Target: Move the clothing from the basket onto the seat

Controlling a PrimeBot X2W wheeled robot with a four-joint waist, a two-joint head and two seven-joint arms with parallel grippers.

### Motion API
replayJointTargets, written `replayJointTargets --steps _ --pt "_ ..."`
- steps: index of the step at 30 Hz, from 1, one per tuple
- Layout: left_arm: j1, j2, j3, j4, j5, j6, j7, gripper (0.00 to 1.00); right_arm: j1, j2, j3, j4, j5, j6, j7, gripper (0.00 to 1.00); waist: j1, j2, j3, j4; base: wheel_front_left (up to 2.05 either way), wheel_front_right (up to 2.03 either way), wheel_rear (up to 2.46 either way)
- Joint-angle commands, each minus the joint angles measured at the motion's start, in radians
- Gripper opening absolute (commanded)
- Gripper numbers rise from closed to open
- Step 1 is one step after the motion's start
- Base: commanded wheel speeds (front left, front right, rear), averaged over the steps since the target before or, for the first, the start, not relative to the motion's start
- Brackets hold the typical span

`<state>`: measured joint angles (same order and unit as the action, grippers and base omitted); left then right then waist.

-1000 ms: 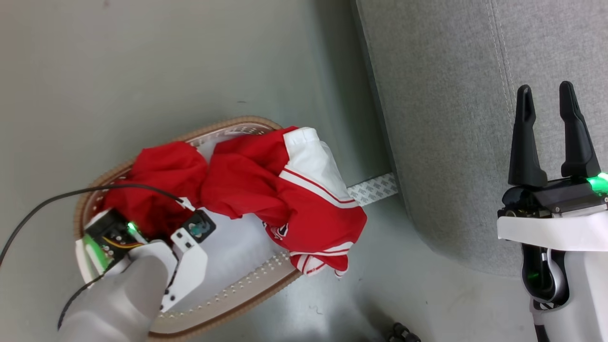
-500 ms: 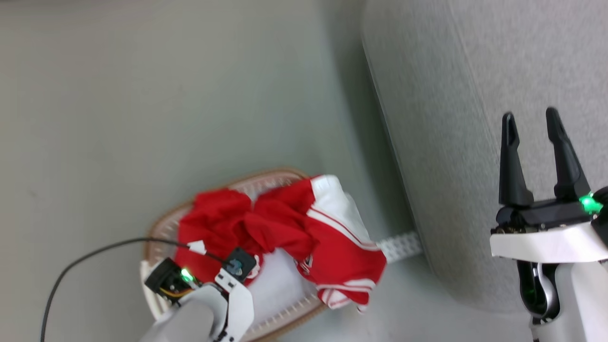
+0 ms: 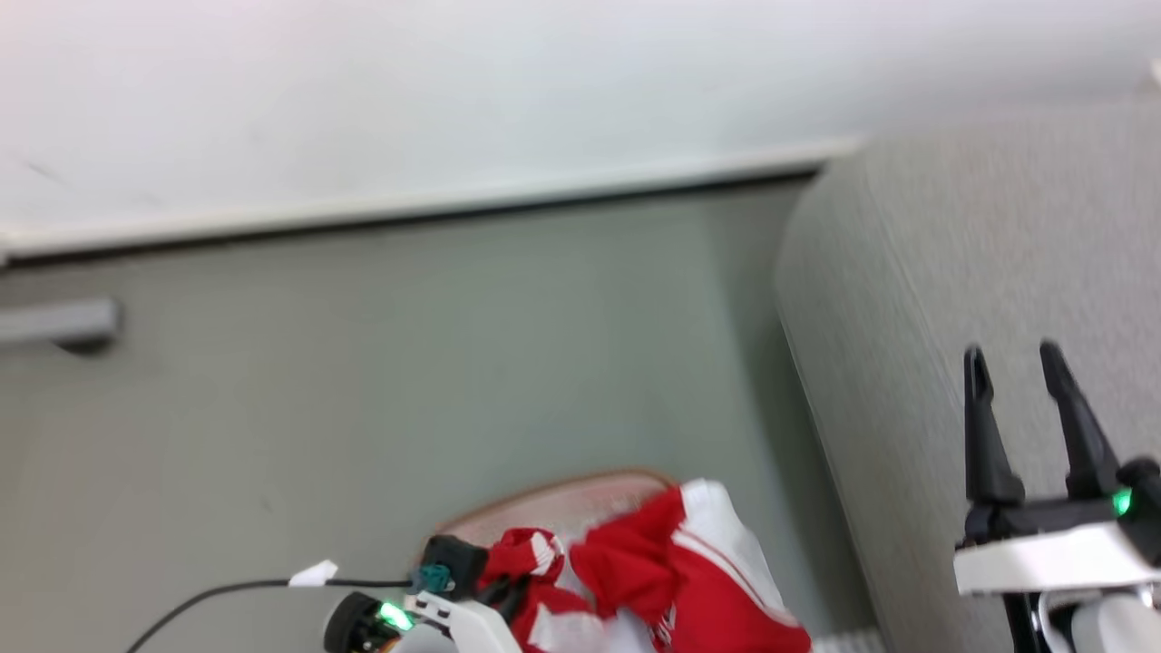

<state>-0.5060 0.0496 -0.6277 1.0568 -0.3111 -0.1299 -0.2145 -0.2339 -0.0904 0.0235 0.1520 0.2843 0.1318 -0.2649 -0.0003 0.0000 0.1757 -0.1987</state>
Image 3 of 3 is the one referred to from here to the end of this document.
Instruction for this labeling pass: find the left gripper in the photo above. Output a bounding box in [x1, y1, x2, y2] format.
[324, 590, 523, 653]

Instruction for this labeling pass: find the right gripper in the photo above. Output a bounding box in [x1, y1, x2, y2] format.
[952, 340, 1161, 596]

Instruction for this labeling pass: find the red and white garment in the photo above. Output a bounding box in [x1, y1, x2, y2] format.
[476, 479, 814, 653]

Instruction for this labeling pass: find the cream laundry basket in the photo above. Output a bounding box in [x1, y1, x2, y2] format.
[432, 468, 679, 551]

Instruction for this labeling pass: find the grey fabric sofa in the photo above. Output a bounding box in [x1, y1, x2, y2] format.
[774, 98, 1161, 653]

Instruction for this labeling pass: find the thin black cable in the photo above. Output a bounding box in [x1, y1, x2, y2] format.
[125, 577, 416, 653]

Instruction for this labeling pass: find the white wall baseboard strip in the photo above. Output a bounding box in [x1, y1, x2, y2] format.
[0, 136, 867, 266]

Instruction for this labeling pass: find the grey metal frame leg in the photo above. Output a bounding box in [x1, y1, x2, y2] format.
[0, 298, 122, 356]

